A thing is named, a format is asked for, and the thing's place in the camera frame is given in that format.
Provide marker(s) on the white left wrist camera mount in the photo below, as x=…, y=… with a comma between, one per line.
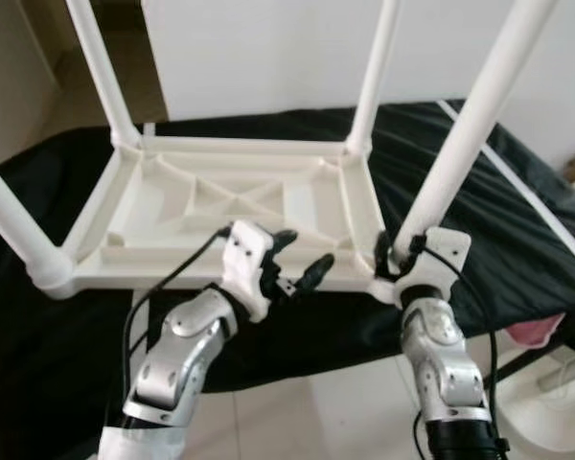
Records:
x=244, y=254

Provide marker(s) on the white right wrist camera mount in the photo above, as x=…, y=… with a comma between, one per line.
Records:
x=446, y=249

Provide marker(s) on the pink cloth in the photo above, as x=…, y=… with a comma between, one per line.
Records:
x=537, y=333

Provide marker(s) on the black metal table frame leg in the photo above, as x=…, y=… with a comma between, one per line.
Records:
x=519, y=366

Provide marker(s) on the black table cloth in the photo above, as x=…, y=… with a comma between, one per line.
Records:
x=489, y=240

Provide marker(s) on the white plastic children table top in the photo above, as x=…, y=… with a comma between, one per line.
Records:
x=172, y=273

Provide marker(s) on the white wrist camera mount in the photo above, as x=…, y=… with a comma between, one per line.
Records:
x=446, y=249
x=244, y=254

